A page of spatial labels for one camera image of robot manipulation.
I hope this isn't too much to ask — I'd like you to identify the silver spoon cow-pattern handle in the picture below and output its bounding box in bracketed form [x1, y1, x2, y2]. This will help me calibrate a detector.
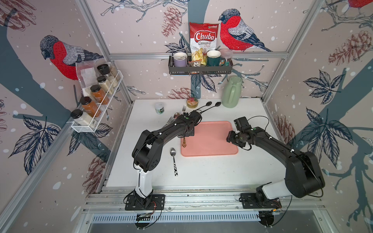
[170, 148, 178, 177]

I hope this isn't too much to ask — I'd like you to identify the silver fork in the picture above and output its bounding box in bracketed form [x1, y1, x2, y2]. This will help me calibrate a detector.
[166, 117, 174, 125]

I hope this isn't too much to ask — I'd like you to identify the gold fork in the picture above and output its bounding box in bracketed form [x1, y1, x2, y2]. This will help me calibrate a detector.
[182, 137, 187, 148]

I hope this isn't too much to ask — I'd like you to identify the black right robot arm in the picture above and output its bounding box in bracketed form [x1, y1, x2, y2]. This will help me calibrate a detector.
[226, 117, 325, 203]

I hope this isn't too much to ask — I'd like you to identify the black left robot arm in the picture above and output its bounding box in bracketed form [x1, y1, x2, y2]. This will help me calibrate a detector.
[132, 110, 202, 199]

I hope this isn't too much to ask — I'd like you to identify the black spoon near tin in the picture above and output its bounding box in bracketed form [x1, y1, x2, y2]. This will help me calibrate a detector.
[196, 102, 212, 111]

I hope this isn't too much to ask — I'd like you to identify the black spoon near jug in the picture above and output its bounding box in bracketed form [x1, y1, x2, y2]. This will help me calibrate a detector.
[201, 102, 221, 113]

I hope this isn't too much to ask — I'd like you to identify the yellow round tin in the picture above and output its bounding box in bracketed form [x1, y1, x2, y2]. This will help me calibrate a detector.
[186, 97, 199, 109]

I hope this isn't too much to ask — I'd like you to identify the pink plastic tray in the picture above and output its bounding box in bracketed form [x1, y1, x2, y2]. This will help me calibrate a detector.
[181, 121, 239, 157]

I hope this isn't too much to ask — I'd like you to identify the green plastic jug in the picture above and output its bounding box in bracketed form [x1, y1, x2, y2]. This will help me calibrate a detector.
[221, 76, 242, 108]

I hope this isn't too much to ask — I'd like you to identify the purple mug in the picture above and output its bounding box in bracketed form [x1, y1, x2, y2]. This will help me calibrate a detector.
[173, 52, 188, 68]

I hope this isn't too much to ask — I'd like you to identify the dark green mug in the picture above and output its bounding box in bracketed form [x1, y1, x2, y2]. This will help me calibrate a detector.
[207, 50, 226, 67]

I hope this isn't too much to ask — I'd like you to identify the clear pink lidded jar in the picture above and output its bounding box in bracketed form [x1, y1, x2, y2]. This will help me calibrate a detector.
[220, 49, 233, 66]

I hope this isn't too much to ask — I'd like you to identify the red Chuba chips bag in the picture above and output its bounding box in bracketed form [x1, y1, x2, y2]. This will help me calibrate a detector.
[189, 23, 219, 66]

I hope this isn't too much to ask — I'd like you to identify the orange spice jar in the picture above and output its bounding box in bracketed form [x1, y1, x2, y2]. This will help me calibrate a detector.
[80, 96, 102, 118]
[90, 84, 109, 105]

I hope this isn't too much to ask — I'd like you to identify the beige spice jar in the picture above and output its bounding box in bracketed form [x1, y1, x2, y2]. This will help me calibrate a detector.
[97, 76, 114, 95]

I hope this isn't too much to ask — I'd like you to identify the spice jar rear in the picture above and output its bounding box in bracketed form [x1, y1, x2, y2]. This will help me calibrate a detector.
[97, 64, 118, 87]

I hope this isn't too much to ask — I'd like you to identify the clear acrylic spice rack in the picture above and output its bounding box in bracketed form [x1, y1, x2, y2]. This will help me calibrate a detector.
[71, 60, 123, 133]

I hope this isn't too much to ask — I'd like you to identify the white spice jar front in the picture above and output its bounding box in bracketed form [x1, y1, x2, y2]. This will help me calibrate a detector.
[71, 109, 97, 129]

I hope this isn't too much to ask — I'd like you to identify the clear plastic bag in rack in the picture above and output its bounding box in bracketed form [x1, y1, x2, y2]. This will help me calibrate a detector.
[75, 60, 99, 96]

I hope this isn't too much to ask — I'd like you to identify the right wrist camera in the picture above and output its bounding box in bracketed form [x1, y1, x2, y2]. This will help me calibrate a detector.
[234, 116, 252, 133]

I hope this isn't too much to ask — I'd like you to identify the black wire wall shelf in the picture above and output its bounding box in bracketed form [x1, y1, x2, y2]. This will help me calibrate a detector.
[168, 55, 233, 75]

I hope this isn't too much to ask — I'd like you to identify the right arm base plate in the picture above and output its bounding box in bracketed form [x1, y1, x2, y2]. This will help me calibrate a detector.
[239, 193, 282, 209]

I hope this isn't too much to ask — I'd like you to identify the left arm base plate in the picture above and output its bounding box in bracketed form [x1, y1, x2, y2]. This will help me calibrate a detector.
[124, 193, 166, 211]

